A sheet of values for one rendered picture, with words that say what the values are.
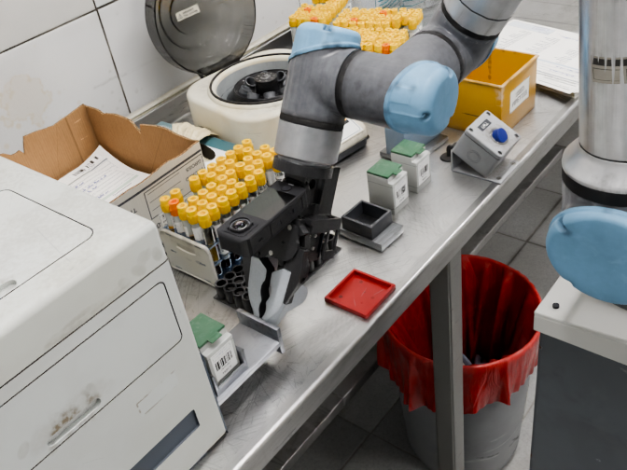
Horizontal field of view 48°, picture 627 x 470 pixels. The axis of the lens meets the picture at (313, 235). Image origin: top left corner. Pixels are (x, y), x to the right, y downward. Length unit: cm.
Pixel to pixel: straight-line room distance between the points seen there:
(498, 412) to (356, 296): 72
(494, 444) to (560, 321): 86
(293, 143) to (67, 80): 62
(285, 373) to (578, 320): 34
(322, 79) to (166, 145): 41
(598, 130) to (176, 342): 42
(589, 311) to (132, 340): 51
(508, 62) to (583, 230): 71
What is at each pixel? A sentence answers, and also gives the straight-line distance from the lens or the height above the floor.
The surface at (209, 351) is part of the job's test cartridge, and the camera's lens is 78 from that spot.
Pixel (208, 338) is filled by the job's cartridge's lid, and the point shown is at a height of 98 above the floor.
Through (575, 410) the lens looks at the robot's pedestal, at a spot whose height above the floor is 74.
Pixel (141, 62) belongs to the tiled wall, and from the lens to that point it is 141.
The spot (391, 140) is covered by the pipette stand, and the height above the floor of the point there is 91.
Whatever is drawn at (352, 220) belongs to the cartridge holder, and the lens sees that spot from 102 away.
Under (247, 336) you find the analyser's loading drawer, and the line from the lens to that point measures 87.
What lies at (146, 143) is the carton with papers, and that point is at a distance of 116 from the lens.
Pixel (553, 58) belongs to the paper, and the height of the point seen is 89.
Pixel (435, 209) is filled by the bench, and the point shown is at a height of 88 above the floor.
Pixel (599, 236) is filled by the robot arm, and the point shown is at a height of 111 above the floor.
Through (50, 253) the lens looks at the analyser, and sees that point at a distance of 63.
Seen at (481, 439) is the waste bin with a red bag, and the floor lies 17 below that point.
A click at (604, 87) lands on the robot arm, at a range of 62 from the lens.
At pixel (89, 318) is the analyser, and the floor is 113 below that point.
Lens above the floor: 151
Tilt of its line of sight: 37 degrees down
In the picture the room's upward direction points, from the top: 10 degrees counter-clockwise
